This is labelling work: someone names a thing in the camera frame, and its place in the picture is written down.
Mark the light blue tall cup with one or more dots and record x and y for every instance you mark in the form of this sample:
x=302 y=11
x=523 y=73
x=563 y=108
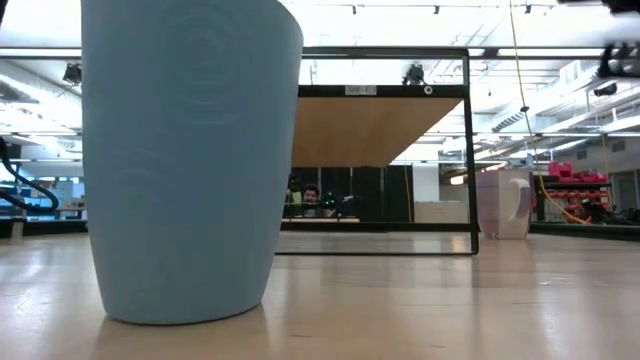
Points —
x=190 y=175

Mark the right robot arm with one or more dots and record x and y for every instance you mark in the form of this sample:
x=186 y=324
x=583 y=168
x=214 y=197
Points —
x=622 y=60

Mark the person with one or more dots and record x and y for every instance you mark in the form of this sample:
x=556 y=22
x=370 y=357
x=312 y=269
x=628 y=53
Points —
x=311 y=196

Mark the background robot with green light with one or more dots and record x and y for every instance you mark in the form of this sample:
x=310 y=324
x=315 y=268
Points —
x=335 y=202

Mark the background wooden table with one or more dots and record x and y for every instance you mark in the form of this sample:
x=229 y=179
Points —
x=320 y=220

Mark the black partition panels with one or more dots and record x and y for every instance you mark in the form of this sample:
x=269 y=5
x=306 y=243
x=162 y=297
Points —
x=372 y=192

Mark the white cabinet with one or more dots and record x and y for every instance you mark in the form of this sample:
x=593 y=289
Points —
x=440 y=212

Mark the black rack with orange bins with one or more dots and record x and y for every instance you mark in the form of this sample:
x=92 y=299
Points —
x=570 y=197

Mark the red storage bins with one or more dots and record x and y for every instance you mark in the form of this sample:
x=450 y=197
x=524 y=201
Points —
x=575 y=176

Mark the black ceiling spotlight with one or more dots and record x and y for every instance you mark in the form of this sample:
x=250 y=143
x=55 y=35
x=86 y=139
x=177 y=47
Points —
x=72 y=74

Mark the black frame wooden shelf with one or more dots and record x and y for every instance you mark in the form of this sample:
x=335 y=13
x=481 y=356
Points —
x=360 y=130

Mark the black overhead camera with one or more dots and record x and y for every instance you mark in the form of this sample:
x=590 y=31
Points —
x=414 y=76

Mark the black ceiling camera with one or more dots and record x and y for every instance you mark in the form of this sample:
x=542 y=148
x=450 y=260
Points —
x=606 y=90

